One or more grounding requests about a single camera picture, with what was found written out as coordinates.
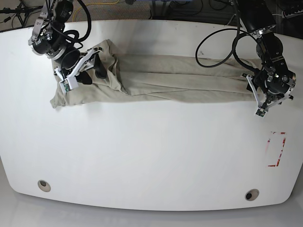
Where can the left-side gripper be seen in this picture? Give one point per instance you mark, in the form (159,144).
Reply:
(271,99)

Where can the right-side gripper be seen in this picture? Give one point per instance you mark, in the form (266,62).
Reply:
(73,63)

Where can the beige T-shirt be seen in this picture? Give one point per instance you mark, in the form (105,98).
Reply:
(134,78)

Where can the red tape rectangle marking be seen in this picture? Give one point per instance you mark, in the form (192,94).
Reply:
(274,148)

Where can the white power strip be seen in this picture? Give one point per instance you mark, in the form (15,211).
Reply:
(290,13)

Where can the black tripod stand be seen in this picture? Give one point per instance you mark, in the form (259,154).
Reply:
(22,12)

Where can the left-side wrist camera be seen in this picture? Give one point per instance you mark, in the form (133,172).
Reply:
(260,112)

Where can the right-side wrist camera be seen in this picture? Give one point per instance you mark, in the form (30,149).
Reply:
(68,84)

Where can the right table cable grommet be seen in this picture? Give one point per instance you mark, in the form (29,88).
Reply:
(252,194)

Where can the table cable grommet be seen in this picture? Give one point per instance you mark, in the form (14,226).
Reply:
(44,186)
(252,194)

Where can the left table cable grommet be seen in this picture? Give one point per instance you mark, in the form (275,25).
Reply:
(44,186)

